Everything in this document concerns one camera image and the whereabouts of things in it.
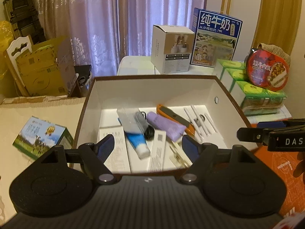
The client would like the white plastic clip bracket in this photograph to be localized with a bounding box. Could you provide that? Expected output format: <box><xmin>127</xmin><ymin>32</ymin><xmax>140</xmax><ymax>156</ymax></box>
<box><xmin>169</xmin><ymin>142</ymin><xmax>192</xmax><ymax>169</ymax></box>

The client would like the white four-antenna wifi router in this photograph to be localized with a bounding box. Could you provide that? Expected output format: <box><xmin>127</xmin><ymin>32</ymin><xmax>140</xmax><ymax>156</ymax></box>
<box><xmin>184</xmin><ymin>105</ymin><xmax>219</xmax><ymax>144</ymax></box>

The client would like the white deodorant product box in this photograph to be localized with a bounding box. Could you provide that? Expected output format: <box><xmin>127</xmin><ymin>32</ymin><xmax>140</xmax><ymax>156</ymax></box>
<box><xmin>98</xmin><ymin>126</ymin><xmax>131</xmax><ymax>174</ymax></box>

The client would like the purple cream tube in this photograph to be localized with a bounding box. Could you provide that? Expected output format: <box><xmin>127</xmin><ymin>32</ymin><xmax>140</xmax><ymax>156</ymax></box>
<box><xmin>146</xmin><ymin>112</ymin><xmax>186</xmax><ymax>142</ymax></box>

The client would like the blue hand cream tube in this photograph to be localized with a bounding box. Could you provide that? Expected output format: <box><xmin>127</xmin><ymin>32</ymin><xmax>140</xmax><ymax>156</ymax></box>
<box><xmin>124</xmin><ymin>132</ymin><xmax>150</xmax><ymax>159</ymax></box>

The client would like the long narrow white box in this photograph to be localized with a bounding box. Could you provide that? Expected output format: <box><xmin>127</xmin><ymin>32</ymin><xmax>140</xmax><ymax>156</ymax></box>
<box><xmin>148</xmin><ymin>130</ymin><xmax>166</xmax><ymax>173</ymax></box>

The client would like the clear plastic soap case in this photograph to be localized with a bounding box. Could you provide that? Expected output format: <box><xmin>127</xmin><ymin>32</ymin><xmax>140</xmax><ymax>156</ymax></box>
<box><xmin>117</xmin><ymin>108</ymin><xmax>148</xmax><ymax>134</ymax></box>

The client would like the black cable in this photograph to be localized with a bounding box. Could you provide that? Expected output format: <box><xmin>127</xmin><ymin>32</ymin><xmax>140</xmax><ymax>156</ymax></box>
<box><xmin>139</xmin><ymin>111</ymin><xmax>156</xmax><ymax>141</ymax></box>

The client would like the orange utility knife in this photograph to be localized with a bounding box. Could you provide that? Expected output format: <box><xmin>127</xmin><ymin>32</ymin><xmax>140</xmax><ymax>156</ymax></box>
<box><xmin>157</xmin><ymin>104</ymin><xmax>195</xmax><ymax>138</ymax></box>

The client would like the person right hand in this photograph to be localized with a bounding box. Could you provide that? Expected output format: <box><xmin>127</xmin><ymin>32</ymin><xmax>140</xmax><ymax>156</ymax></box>
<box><xmin>293</xmin><ymin>152</ymin><xmax>305</xmax><ymax>177</ymax></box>

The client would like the green drink carton pack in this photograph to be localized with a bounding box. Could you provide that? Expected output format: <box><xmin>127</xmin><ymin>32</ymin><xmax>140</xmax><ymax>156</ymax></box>
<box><xmin>213</xmin><ymin>59</ymin><xmax>287</xmax><ymax>116</ymax></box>

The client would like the red beef rice meal box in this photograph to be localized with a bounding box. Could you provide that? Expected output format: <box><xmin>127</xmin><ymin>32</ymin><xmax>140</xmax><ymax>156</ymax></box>
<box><xmin>245</xmin><ymin>48</ymin><xmax>289</xmax><ymax>92</ymax></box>

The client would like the small green milk box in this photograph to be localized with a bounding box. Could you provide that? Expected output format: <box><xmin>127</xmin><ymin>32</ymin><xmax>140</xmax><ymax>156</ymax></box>
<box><xmin>12</xmin><ymin>116</ymin><xmax>74</xmax><ymax>160</ymax></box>

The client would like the beige quilted cover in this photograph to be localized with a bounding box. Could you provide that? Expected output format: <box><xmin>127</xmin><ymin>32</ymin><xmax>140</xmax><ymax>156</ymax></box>
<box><xmin>257</xmin><ymin>43</ymin><xmax>291</xmax><ymax>66</ymax></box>

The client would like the brown open storage box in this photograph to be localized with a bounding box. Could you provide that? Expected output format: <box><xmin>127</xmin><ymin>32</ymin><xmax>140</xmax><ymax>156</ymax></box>
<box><xmin>75</xmin><ymin>75</ymin><xmax>250</xmax><ymax>174</ymax></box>

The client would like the yellow cardboard carton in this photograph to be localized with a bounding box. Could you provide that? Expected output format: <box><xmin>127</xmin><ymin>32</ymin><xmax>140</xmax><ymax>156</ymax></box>
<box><xmin>4</xmin><ymin>36</ymin><xmax>76</xmax><ymax>97</ymax></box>

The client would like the blue milk carton box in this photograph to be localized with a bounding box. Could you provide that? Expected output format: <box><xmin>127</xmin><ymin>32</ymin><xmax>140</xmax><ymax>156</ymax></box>
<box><xmin>191</xmin><ymin>8</ymin><xmax>242</xmax><ymax>67</ymax></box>

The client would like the white beige product box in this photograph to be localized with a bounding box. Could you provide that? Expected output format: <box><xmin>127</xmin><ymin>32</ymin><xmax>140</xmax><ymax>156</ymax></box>
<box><xmin>150</xmin><ymin>25</ymin><xmax>195</xmax><ymax>74</ymax></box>

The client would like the pink sheer curtain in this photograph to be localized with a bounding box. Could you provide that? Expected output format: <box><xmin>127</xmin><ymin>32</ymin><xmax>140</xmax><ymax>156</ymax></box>
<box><xmin>35</xmin><ymin>0</ymin><xmax>207</xmax><ymax>77</ymax></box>

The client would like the yellow plastic bag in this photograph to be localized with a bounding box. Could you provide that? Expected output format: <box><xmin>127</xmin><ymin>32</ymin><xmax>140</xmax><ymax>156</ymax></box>
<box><xmin>0</xmin><ymin>21</ymin><xmax>16</xmax><ymax>98</ymax></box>

